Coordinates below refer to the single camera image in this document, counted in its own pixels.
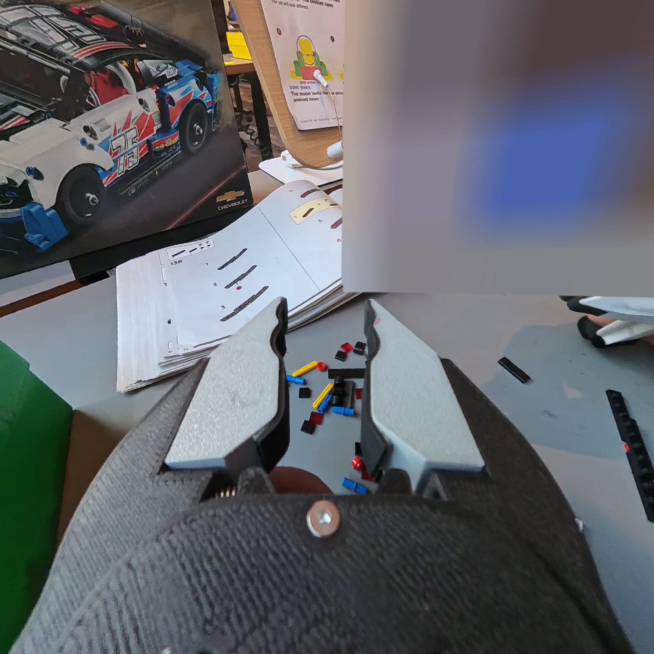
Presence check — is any printed instruction sheet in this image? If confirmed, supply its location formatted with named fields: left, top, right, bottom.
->
left=260, top=0, right=344, bottom=131

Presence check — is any yellow plastic bin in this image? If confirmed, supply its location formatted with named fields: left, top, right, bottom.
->
left=224, top=31, right=256, bottom=65

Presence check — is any toy car set box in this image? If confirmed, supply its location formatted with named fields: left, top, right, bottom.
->
left=0, top=0, right=252, bottom=280

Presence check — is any open instruction booklet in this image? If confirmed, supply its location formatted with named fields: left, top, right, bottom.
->
left=116, top=180, right=344, bottom=393

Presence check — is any wooden document stand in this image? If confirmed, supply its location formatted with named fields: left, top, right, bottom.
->
left=232, top=0, right=344, bottom=188

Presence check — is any green plastic bin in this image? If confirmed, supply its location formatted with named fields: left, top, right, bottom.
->
left=0, top=339, right=73, bottom=639

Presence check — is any brown side table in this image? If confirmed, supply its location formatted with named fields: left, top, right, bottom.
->
left=222, top=56, right=273, bottom=160

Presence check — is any pile of small brick pieces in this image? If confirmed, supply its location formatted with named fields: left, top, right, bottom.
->
left=284, top=341, right=370, bottom=496

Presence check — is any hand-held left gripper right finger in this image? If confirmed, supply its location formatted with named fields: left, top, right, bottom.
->
left=360, top=299, right=486, bottom=499

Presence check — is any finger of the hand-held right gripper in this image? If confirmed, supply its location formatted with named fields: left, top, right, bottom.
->
left=558, top=295, right=654, bottom=317
left=577, top=317, right=654, bottom=349

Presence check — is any small black brick tile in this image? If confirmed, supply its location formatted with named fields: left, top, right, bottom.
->
left=498, top=356, right=532, bottom=384

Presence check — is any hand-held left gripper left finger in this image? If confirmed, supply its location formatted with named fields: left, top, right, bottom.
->
left=163, top=296, right=290, bottom=471

